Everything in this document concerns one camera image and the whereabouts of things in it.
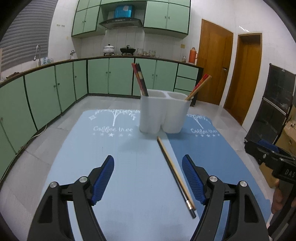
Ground black chopstick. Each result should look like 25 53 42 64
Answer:
157 138 197 219
136 63 150 96

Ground plain wooden chopstick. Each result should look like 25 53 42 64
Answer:
157 136 197 211
188 75 212 102

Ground red patterned chopstick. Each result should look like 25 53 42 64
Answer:
186 74 211 101

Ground red wooden chopstick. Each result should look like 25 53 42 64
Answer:
134 63 148 96

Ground green lower kitchen cabinets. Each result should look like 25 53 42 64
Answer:
1 57 204 174

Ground green kitchen cabinets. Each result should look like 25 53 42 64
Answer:
72 0 191 39
1 57 204 174

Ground green upper kitchen cabinets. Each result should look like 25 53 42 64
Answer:
72 0 191 39

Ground right hand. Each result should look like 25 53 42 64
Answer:
271 186 283 214

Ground cardboard box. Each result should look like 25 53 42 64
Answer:
259 120 296 188

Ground black glass cabinet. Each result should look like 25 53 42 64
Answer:
244 64 295 144

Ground right wooden door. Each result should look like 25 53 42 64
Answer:
224 33 262 125

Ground wooden door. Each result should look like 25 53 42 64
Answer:
224 33 262 125
197 19 233 105

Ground light blue placemat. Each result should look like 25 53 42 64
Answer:
46 110 199 240

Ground white double utensil holder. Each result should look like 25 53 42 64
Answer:
139 89 191 134

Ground left wooden door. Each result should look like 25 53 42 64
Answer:
197 19 233 105

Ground orange thermos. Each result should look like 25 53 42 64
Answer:
188 47 198 64

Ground chrome sink faucet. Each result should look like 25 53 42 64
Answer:
33 44 42 67

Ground white cooking pot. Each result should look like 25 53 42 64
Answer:
103 44 115 56

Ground black wok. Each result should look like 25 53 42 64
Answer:
120 45 136 56

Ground grey window blind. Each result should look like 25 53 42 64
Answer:
1 0 57 71

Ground black range hood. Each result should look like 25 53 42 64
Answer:
100 18 143 30

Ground blue box above hood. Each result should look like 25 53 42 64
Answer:
114 5 134 18

